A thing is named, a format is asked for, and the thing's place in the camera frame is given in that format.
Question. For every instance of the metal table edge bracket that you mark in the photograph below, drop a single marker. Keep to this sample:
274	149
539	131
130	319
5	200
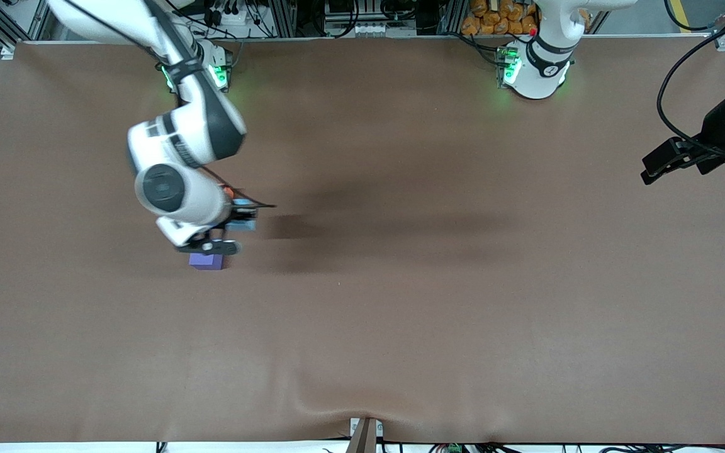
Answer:
365	435

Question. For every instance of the purple foam block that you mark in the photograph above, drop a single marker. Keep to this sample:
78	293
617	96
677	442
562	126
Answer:
206	261

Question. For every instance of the light blue foam block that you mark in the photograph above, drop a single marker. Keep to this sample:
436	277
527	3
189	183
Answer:
248	225

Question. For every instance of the white power strip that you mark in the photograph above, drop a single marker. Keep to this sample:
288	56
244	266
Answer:
230	17

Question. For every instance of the brown table cover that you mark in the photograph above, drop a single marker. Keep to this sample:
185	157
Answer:
400	327

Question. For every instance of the green terminal connector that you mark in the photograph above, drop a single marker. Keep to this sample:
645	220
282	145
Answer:
454	448

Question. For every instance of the orange snack bag pile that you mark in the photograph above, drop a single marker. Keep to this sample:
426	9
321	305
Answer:
501	17

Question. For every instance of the white electronics box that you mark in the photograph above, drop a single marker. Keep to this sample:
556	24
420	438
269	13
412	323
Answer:
359	25

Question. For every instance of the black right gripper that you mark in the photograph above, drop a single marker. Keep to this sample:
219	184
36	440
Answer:
237	215

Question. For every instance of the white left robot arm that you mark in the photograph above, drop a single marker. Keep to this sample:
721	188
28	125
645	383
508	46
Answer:
539	63

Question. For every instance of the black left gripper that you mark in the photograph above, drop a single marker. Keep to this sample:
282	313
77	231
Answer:
712	130

